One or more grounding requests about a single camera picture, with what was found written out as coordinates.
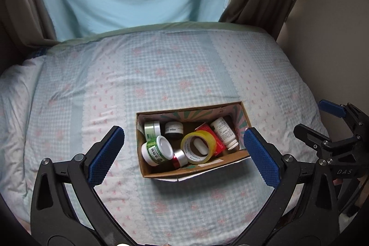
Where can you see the green label white jar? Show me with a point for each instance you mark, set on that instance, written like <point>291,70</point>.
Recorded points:
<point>157,151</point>

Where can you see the pale green lid jar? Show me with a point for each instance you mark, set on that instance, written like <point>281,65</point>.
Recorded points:
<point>152,129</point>

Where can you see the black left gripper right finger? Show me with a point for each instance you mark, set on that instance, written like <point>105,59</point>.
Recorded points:
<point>317,214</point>

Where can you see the floral checkered bed quilt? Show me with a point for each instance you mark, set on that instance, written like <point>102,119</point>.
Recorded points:
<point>62,100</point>

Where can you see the red Marubi cosmetics box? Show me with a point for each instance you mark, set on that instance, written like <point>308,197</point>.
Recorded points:
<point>220,147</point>

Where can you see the yellow adhesive tape roll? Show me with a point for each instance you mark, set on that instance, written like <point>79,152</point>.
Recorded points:
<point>193,156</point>

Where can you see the white earbuds case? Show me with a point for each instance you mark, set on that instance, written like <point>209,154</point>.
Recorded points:
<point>201,146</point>

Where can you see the red silver small jar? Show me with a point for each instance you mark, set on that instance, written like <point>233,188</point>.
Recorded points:
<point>179,159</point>

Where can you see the white pill bottle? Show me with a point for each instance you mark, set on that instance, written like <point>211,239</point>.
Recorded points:
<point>225,133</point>

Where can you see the brown cardboard box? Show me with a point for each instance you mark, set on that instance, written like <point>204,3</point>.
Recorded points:
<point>174,145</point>

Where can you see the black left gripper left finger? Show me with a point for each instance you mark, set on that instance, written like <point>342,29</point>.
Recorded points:
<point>65,208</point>

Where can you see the black small jar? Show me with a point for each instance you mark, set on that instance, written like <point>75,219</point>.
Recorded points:
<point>173,130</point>

